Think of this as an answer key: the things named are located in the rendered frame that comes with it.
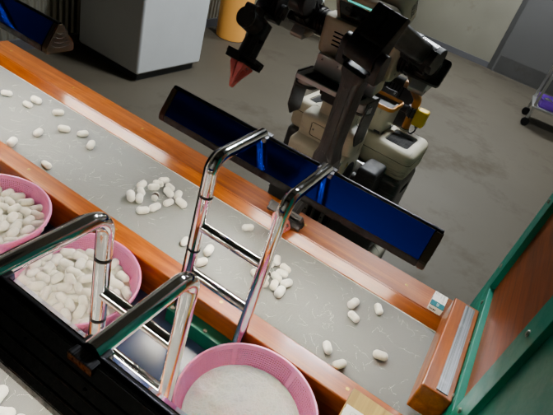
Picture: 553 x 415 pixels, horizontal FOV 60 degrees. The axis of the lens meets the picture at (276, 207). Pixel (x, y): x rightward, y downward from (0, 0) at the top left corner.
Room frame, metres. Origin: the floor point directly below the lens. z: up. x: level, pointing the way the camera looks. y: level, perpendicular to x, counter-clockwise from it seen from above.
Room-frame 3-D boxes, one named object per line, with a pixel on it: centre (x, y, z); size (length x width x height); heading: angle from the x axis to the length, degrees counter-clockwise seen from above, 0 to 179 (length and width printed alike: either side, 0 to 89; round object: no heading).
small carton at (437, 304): (0.95, -0.46, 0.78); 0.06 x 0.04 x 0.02; 160
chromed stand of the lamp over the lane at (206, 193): (0.76, 0.03, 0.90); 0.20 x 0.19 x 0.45; 70
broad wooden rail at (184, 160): (1.24, 0.31, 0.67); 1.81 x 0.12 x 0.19; 70
